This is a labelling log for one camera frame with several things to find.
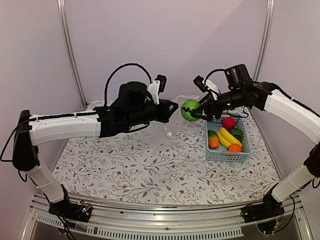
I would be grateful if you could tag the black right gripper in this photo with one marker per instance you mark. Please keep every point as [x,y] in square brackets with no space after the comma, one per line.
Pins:
[207,107]

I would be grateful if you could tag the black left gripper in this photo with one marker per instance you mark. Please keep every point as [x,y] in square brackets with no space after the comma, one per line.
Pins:
[165,113]

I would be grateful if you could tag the green watermelon toy ball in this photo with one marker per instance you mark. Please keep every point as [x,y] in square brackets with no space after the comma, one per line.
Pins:
[186,109]

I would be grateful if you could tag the clear zip top bag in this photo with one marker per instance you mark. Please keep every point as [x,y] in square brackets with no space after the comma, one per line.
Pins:
[161,133]

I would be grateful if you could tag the red apple toy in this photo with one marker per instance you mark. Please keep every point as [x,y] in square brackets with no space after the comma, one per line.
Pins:
[229,123]

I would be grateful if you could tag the green orange carrot toy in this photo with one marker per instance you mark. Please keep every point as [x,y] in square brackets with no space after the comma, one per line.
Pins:
[213,140]

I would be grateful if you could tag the dark green pepper toy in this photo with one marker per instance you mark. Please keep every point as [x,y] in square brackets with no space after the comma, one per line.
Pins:
[237,133]

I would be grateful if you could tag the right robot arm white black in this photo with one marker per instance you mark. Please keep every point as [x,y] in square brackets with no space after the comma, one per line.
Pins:
[269,97]

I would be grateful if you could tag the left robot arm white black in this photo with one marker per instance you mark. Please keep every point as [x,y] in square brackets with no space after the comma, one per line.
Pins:
[136,104]

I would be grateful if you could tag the yellow banana toy bunch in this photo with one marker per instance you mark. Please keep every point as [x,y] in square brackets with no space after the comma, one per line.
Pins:
[226,138]

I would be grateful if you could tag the light blue plastic basket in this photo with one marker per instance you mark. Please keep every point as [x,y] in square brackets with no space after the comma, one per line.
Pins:
[222,153]

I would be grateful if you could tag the orange toy fruit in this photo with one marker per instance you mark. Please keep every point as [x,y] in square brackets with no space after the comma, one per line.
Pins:
[235,148]

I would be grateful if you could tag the floral patterned table mat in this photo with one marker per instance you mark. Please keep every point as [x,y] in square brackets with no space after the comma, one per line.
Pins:
[127,167]

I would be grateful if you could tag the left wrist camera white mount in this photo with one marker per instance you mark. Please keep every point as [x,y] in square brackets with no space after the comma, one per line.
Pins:
[157,86]

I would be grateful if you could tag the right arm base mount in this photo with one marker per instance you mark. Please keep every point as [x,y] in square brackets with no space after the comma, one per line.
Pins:
[268,215]

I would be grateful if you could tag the front aluminium rail frame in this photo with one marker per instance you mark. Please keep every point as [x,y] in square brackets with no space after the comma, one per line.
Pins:
[120,220]

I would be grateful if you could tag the right aluminium frame post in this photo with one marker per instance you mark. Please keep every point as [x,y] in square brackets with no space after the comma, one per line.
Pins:
[265,38]

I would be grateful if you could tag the aluminium frame post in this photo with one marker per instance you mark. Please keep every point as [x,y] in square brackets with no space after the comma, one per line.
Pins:
[61,7]
[265,38]

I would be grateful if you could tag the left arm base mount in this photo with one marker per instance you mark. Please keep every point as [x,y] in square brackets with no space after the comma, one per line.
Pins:
[71,211]

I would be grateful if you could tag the left aluminium frame post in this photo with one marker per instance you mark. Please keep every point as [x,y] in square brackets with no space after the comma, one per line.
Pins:
[61,7]

